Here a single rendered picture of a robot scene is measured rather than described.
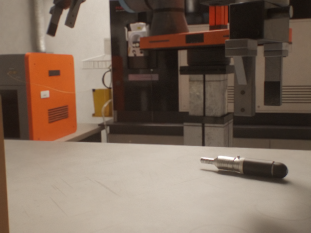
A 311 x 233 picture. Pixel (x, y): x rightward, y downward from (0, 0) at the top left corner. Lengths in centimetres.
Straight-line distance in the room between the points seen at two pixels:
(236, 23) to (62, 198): 33
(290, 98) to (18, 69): 134
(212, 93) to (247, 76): 79
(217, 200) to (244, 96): 14
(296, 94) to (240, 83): 159
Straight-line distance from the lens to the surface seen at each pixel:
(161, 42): 140
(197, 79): 133
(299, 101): 212
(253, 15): 54
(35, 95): 183
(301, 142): 208
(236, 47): 51
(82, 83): 360
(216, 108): 132
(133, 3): 154
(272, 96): 67
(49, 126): 193
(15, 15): 395
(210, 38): 127
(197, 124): 133
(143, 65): 213
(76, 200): 53
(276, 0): 58
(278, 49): 66
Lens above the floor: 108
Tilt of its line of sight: 7 degrees down
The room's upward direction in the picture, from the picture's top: 1 degrees counter-clockwise
